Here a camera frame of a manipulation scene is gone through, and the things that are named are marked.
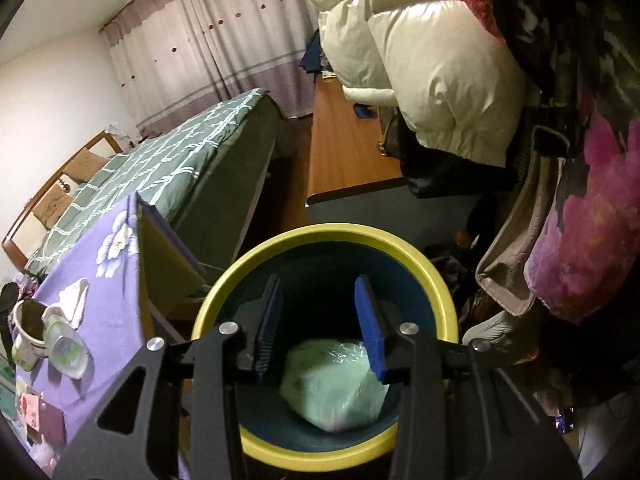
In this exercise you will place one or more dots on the clear plastic cup green lid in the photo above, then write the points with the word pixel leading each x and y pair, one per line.
pixel 66 351

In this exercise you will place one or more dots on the bed with green plaid quilt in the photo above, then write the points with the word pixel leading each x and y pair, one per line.
pixel 162 170

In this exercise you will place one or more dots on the purple floral tablecloth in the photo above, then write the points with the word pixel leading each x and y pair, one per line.
pixel 128 263

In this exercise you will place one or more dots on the wooden desk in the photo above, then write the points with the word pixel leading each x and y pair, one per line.
pixel 344 158

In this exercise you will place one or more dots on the pink floral garment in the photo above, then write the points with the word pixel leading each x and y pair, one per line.
pixel 589 244

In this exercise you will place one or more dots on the white tissue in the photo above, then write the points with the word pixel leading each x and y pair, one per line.
pixel 72 302

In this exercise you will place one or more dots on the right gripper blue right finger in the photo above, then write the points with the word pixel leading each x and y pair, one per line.
pixel 372 327

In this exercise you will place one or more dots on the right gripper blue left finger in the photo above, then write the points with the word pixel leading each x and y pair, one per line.
pixel 270 309

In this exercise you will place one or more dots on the brown pillow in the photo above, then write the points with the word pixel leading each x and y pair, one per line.
pixel 84 165
pixel 51 207

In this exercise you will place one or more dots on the cream puffer jacket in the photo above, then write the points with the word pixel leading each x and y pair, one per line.
pixel 457 86

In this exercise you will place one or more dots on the right brown pillow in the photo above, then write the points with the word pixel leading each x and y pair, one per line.
pixel 84 165

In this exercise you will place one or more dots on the green plastic bag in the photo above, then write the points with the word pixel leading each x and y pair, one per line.
pixel 329 383

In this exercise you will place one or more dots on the clothes pile on desk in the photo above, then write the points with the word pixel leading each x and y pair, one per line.
pixel 312 59

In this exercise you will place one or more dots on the white paper cup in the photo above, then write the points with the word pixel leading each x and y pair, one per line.
pixel 28 345

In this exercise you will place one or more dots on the wooden headboard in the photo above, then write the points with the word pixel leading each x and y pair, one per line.
pixel 27 234

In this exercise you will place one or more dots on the left brown pillow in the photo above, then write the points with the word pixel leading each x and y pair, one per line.
pixel 51 207

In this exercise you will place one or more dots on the yellow rim trash bin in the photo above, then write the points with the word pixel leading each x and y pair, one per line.
pixel 318 266

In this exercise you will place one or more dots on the pink white curtain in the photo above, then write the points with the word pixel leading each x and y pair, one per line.
pixel 175 58

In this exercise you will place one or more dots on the pink strawberry milk carton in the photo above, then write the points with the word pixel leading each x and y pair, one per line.
pixel 43 421

